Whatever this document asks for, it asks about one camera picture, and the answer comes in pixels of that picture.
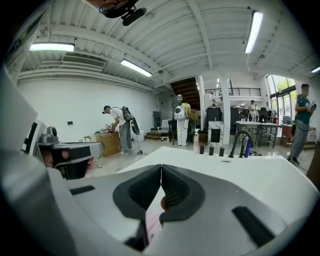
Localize white pillar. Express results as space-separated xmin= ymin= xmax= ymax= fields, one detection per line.
xmin=221 ymin=77 xmax=231 ymax=145

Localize pink spray bottle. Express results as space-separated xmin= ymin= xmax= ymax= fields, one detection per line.
xmin=192 ymin=128 xmax=201 ymax=152

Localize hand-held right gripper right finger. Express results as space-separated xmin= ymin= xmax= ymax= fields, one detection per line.
xmin=149 ymin=163 xmax=298 ymax=256

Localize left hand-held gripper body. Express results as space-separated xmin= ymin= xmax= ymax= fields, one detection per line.
xmin=0 ymin=67 xmax=62 ymax=181

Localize black head-worn camera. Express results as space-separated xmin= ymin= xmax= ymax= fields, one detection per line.
xmin=99 ymin=0 xmax=148 ymax=27

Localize white bathtub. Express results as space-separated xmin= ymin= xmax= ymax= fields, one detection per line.
xmin=116 ymin=146 xmax=320 ymax=226

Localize black balcony railing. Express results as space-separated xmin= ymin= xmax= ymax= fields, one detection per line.
xmin=204 ymin=87 xmax=262 ymax=97

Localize marble-pattern cabinet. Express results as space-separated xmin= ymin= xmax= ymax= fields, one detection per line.
xmin=207 ymin=121 xmax=224 ymax=147

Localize white-top metal table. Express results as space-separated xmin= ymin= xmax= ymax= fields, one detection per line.
xmin=257 ymin=122 xmax=279 ymax=148

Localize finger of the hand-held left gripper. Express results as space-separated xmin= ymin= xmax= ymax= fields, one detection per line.
xmin=53 ymin=141 xmax=105 ymax=180

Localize white-top table with faucet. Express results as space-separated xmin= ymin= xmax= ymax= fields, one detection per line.
xmin=236 ymin=117 xmax=261 ymax=148

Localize white ceiling air vent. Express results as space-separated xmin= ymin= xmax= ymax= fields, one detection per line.
xmin=61 ymin=54 xmax=106 ymax=69

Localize dark wooden staircase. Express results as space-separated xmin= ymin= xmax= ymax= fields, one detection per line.
xmin=169 ymin=77 xmax=201 ymax=111

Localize person's left hand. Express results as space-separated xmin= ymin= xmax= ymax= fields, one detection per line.
xmin=42 ymin=149 xmax=71 ymax=168

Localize pink cloth garment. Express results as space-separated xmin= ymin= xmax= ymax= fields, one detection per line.
xmin=145 ymin=194 xmax=169 ymax=242

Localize brown cardboard box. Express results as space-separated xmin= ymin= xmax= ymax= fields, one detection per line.
xmin=95 ymin=131 xmax=122 ymax=158

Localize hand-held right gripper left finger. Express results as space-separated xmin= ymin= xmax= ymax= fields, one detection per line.
xmin=29 ymin=163 xmax=163 ymax=256

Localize dark wooden vanity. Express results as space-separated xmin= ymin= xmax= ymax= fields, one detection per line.
xmin=306 ymin=141 xmax=320 ymax=186

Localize wooden steps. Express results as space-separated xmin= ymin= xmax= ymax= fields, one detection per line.
xmin=144 ymin=129 xmax=171 ymax=141

